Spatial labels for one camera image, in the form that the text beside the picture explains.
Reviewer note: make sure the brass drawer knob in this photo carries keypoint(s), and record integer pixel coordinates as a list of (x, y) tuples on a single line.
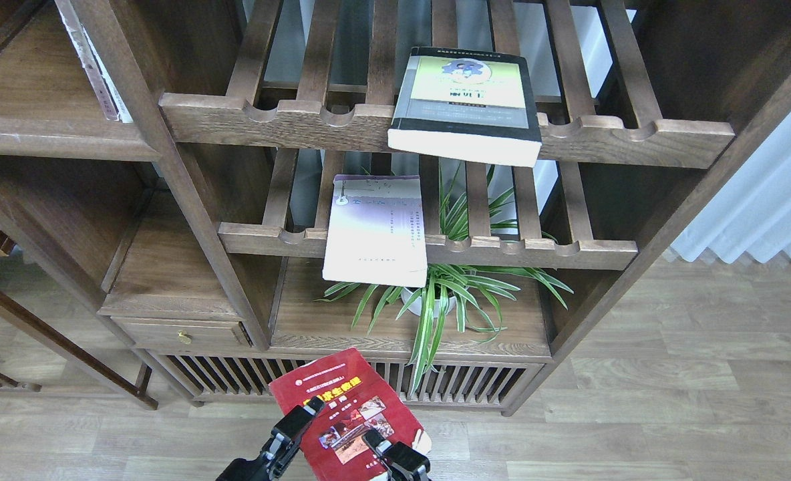
[(185, 338)]

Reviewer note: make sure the dark wooden bookshelf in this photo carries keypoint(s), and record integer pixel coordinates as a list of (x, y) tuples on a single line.
[(208, 213)]

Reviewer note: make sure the white curtain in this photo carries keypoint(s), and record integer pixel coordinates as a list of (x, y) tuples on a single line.
[(750, 217)]

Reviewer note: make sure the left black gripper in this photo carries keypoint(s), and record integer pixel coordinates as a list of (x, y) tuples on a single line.
[(278, 451)]

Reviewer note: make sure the green spider plant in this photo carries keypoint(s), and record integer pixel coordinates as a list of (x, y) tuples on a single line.
[(470, 291)]

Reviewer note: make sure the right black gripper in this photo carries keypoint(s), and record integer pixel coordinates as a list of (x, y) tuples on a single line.
[(401, 462)]

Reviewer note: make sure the yellow and black thick book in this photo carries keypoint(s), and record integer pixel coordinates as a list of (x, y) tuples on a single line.
[(474, 106)]

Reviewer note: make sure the red paperback book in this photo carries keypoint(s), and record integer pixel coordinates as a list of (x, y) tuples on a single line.
[(356, 399)]

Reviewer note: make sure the upright white-spined book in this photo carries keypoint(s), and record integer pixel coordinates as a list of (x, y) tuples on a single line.
[(103, 86)]

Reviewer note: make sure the pale lilac paperback book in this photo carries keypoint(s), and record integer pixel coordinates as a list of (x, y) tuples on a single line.
[(376, 232)]

